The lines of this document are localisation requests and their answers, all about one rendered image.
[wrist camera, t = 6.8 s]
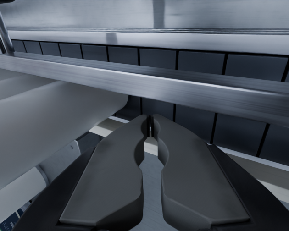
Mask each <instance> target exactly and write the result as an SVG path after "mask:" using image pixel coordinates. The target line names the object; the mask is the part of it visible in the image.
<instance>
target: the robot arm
mask: <svg viewBox="0 0 289 231"><path fill-rule="evenodd" d="M150 127H151V137H154V139H155V140H156V141H157V142H158V159H159V161H160V162H161V163H162V164H163V165H164V168H163V169H162V171H161V204H162V212H163V218H164V220H165V222H166V223H167V224H169V225H170V226H172V227H174V228H175V229H177V230H179V231H289V211H288V210H287V209H286V207H285V206H284V205H283V204H282V203H281V202H280V201H279V200H278V199H277V198H276V197H275V196H274V195H273V194H272V193H271V192H270V191H269V190H268V189H267V188H266V187H265V186H264V185H263V184H261V183H260V182H259V181H258V180H257V179H255V178H254V177H253V176H252V175H251V174H250V173H248V172H247V171H246V170H245V169H244V168H242V167H241V166H240V165H239V164H237V163H236V162H235V161H234V160H233V159H231V158H230V157H229V156H228V155H226V154H225V153H224V152H223V151H222V150H221V149H219V148H218V147H217V146H216V145H214V144H210V145H208V144H207V143H206V142H205V141H204V140H202V139H201V138H200V137H198V136H197V135H196V134H194V133H193V132H191V131H190V130H188V129H187V128H185V127H183V126H181V125H179V124H177V123H175V122H173V121H171V120H169V119H167V118H165V117H163V116H161V115H159V114H153V115H140V116H138V117H136V118H134V119H133V120H131V121H129V122H128V123H126V124H124V125H123V126H121V127H119V128H118V129H116V130H114V131H113V132H111V133H110V134H109V135H107V136H106V137H105V138H104V139H102V140H101V141H100V142H99V143H98V144H97V145H96V146H95V147H88V148H87V149H86V150H85V151H84V152H83V153H82V154H81V155H80V156H79V157H77V158H76V159H75V160H74V161H73V162H72V163H71V164H70V165H69V166H68V167H67V168H66V169H65V170H64V171H63V172H62V173H61V174H60V175H59V176H57V177H56V178H55V179H54V180H53V181H52V182H51V183H50V184H49V185H48V186H47V187H46V188H45V189H44V190H43V191H42V192H41V193H40V194H39V195H38V196H37V197H36V198H35V199H34V201H33V202H32V203H31V204H30V205H29V206H28V208H27V209H26V210H25V211H24V213H23V214H22V215H21V217H20V218H19V220H18V221H17V222H16V224H15V225H14V227H13V228H12V230H11V231H129V230H131V229H132V228H134V227H135V226H137V225H138V224H139V223H140V222H141V220H142V218H143V207H144V190H143V174H142V170H141V169H140V168H139V165H140V164H141V163H142V161H143V160H144V159H145V149H144V141H145V140H146V139H147V138H149V137H150Z"/></svg>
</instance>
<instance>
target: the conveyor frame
mask: <svg viewBox="0 0 289 231"><path fill-rule="evenodd" d="M7 31H8V33H9V36H10V39H16V40H32V41H47V42H63V43H79V44H101V45H117V46H133V47H149V48H165V49H180V50H203V51H219V52H234V53H250V54H266V55H289V28H61V27H7ZM108 118H109V119H113V120H116V121H120V122H123V123H128V122H129V121H128V120H125V119H121V118H118V117H116V116H110V117H108ZM217 147H218V148H219V149H221V150H222V151H223V152H225V153H228V154H232V155H235V156H238V157H241V158H245V159H248V160H252V161H255V162H258V163H262V164H265V165H269V166H272V167H276V168H279V169H282V170H285V171H289V166H286V165H283V164H279V163H276V162H272V161H269V160H266V159H261V158H259V152H260V149H258V152H257V155H256V157H255V156H251V155H248V154H244V153H241V152H237V151H234V150H230V149H227V148H223V147H219V146H217Z"/></svg>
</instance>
